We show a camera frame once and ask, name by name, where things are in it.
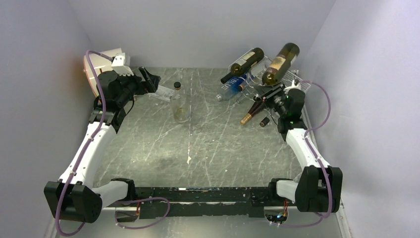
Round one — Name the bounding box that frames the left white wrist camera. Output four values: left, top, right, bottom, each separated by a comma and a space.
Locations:
111, 53, 134, 76

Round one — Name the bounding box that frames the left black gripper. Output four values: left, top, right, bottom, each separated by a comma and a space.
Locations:
115, 66, 160, 106

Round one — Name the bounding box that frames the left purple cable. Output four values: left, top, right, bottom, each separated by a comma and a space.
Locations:
54, 50, 112, 238

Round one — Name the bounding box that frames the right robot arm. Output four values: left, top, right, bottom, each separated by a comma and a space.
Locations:
256, 84, 343, 214

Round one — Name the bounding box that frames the clear bottle black cap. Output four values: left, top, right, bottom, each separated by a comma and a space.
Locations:
170, 81, 191, 123

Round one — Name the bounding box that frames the white wire wine rack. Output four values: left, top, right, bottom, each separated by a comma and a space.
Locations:
220, 48, 305, 117

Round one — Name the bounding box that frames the clear blue label bottle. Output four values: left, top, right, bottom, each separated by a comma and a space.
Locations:
215, 74, 246, 101

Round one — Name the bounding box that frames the dark primitivo wine bottle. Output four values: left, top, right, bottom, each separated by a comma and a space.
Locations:
262, 43, 300, 86

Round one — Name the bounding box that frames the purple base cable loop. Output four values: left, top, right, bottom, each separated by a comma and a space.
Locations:
114, 197, 171, 230

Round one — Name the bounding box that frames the dark bottle black cap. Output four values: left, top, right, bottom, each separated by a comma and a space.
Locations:
260, 117, 270, 127

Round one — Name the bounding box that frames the dark green wine bottle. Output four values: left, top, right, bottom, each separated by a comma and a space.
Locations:
220, 47, 264, 84

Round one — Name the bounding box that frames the slim amber gold-capped bottle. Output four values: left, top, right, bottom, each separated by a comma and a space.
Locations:
240, 101, 265, 125

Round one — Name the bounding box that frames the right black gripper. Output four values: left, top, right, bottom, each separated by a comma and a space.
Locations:
254, 81, 288, 118

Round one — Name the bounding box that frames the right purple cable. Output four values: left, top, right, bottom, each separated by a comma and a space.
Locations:
282, 80, 333, 228

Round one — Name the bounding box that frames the clear empty glass bottle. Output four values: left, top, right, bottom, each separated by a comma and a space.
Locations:
247, 59, 272, 82

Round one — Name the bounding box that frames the cream cylindrical appliance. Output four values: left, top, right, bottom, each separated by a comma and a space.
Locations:
83, 48, 122, 97

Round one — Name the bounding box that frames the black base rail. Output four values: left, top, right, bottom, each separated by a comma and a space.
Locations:
136, 187, 284, 219

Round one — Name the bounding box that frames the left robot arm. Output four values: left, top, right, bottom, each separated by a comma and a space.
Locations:
44, 67, 161, 223

